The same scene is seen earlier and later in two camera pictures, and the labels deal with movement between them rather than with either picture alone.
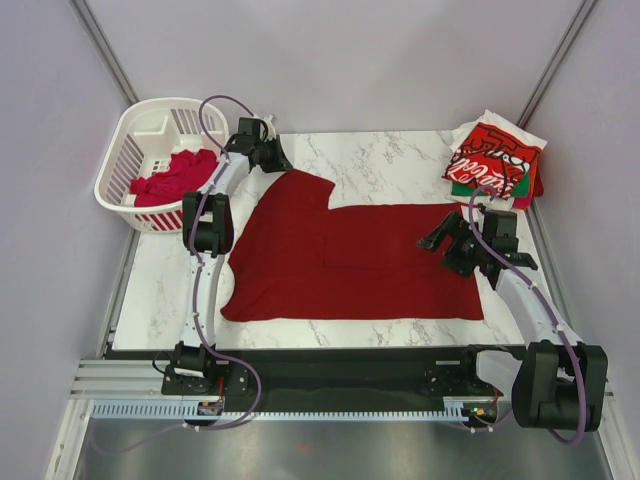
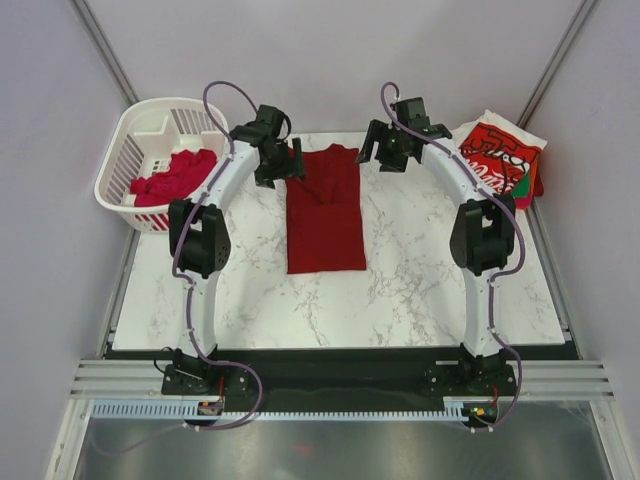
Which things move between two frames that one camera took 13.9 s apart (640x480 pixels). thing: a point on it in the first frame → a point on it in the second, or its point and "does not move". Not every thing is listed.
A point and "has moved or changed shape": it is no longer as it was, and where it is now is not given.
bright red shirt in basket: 187,170 does not move
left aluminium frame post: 92,26 does not move
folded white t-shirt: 459,137 does not move
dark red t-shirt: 295,259 has moved or changed shape
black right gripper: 453,225 → 378,132
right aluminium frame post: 558,61 does not move
